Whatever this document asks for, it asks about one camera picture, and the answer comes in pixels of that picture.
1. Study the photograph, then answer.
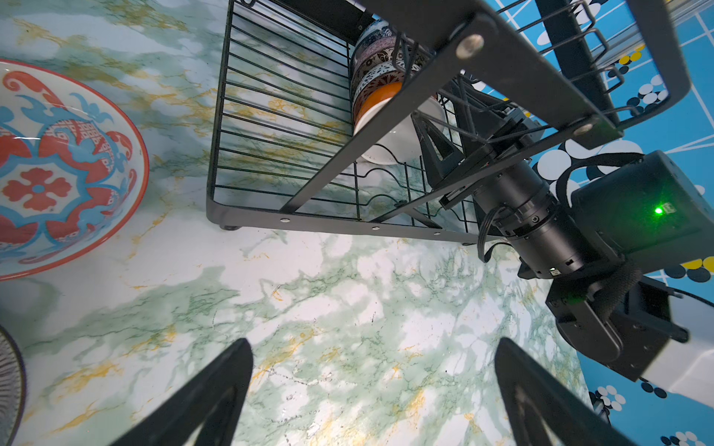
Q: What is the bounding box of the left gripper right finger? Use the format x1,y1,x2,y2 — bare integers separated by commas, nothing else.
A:
494,337,632,445

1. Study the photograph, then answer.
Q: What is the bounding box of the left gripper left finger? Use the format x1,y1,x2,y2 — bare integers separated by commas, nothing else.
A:
114,338,254,445

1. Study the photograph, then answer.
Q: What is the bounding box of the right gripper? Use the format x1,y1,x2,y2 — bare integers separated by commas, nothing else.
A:
411,105,543,189

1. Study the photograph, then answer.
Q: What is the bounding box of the plain white bowl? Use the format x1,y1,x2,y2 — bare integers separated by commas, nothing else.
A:
353,82,421,165

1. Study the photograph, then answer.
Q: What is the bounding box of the brown white patterned bowl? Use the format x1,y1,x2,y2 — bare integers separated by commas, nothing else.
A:
353,59,406,122

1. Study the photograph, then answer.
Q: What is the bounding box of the black white leaf bowl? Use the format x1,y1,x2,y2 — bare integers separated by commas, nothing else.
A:
351,36,396,90

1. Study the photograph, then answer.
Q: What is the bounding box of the blue floral bowl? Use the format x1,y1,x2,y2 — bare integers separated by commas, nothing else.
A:
351,20,393,59

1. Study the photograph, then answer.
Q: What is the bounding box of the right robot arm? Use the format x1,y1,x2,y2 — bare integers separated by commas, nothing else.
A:
468,151,713,405

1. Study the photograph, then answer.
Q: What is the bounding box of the pink striped bowl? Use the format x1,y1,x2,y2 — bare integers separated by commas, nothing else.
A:
1,327,27,445

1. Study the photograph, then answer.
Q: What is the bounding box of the red blue patterned bowl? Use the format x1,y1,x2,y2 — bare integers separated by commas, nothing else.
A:
1,59,150,281

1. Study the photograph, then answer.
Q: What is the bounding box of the black wire dish rack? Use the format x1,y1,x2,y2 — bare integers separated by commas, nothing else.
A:
206,1,691,245

